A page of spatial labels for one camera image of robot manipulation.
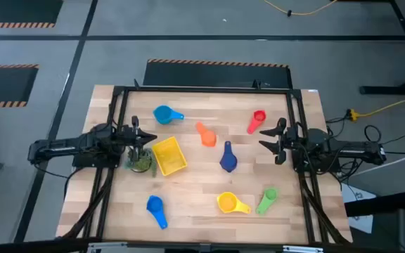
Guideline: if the red measuring cup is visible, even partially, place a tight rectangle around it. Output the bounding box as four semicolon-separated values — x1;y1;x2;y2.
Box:
247;110;267;135

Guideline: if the green measuring cup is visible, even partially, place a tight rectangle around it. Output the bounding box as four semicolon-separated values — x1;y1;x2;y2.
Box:
255;187;279;216

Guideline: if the potted succulent plant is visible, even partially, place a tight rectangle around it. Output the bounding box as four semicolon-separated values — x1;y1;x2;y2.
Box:
124;145;158;179

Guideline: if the thin yellow floor cable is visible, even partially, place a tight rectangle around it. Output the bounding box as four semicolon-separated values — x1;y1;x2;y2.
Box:
264;0;339;17

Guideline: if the medium blue measuring cup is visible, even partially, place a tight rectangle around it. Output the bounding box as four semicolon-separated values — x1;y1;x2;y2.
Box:
146;195;169;230

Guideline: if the yellow measuring cup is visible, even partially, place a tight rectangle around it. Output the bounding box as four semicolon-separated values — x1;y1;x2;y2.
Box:
217;191;252;215

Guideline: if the black aluminium table frame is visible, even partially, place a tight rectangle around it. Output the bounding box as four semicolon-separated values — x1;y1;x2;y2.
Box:
56;79;353;247

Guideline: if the yellow extension cord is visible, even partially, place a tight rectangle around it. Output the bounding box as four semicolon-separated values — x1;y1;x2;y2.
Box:
346;90;405;122

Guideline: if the yellow plastic basket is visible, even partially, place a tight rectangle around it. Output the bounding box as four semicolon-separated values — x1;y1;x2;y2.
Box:
151;136;188;177

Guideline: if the light blue measuring cup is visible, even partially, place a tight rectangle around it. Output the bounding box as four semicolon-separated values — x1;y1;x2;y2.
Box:
153;105;185;126

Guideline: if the white cable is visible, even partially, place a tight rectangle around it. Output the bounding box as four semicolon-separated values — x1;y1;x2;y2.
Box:
352;145;405;176

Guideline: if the orange measuring cup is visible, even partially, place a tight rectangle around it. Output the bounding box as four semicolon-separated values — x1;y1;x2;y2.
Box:
195;121;218;148

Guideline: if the dark navy measuring cup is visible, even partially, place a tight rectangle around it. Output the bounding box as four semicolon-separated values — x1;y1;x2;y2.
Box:
219;141;238;174

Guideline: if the white floor panel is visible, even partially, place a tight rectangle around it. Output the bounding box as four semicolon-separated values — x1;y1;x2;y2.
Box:
341;182;376;235

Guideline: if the black cable bundle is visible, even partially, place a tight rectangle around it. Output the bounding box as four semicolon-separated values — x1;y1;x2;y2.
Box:
61;167;115;243
299;171;352;245

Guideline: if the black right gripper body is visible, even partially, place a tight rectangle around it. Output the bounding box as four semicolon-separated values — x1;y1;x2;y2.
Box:
275;117;300;165

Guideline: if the black hazard-striped floor mat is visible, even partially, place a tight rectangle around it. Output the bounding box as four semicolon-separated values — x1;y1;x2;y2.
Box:
142;58;293;89
0;0;64;29
0;64;40;109

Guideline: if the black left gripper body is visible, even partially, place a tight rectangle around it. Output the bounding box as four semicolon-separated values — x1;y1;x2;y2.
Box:
120;115;144;160

